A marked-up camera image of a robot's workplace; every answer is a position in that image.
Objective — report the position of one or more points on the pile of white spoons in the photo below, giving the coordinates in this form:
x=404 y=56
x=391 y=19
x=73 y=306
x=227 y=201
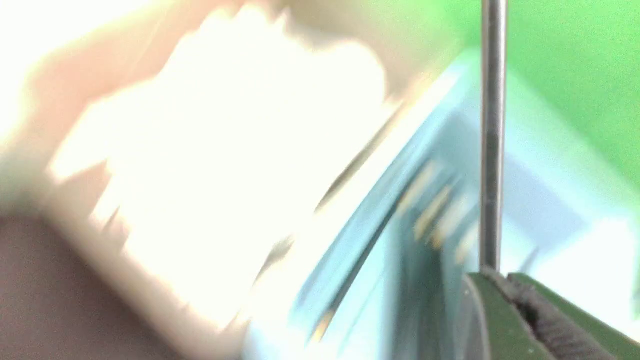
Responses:
x=177 y=188

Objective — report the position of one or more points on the blue plastic chopstick bin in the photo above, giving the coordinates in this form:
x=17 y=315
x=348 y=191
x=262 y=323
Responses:
x=379 y=274

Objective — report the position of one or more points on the green cloth backdrop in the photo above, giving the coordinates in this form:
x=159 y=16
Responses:
x=583 y=57

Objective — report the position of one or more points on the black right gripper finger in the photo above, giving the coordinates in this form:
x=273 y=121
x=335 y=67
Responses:
x=515 y=317

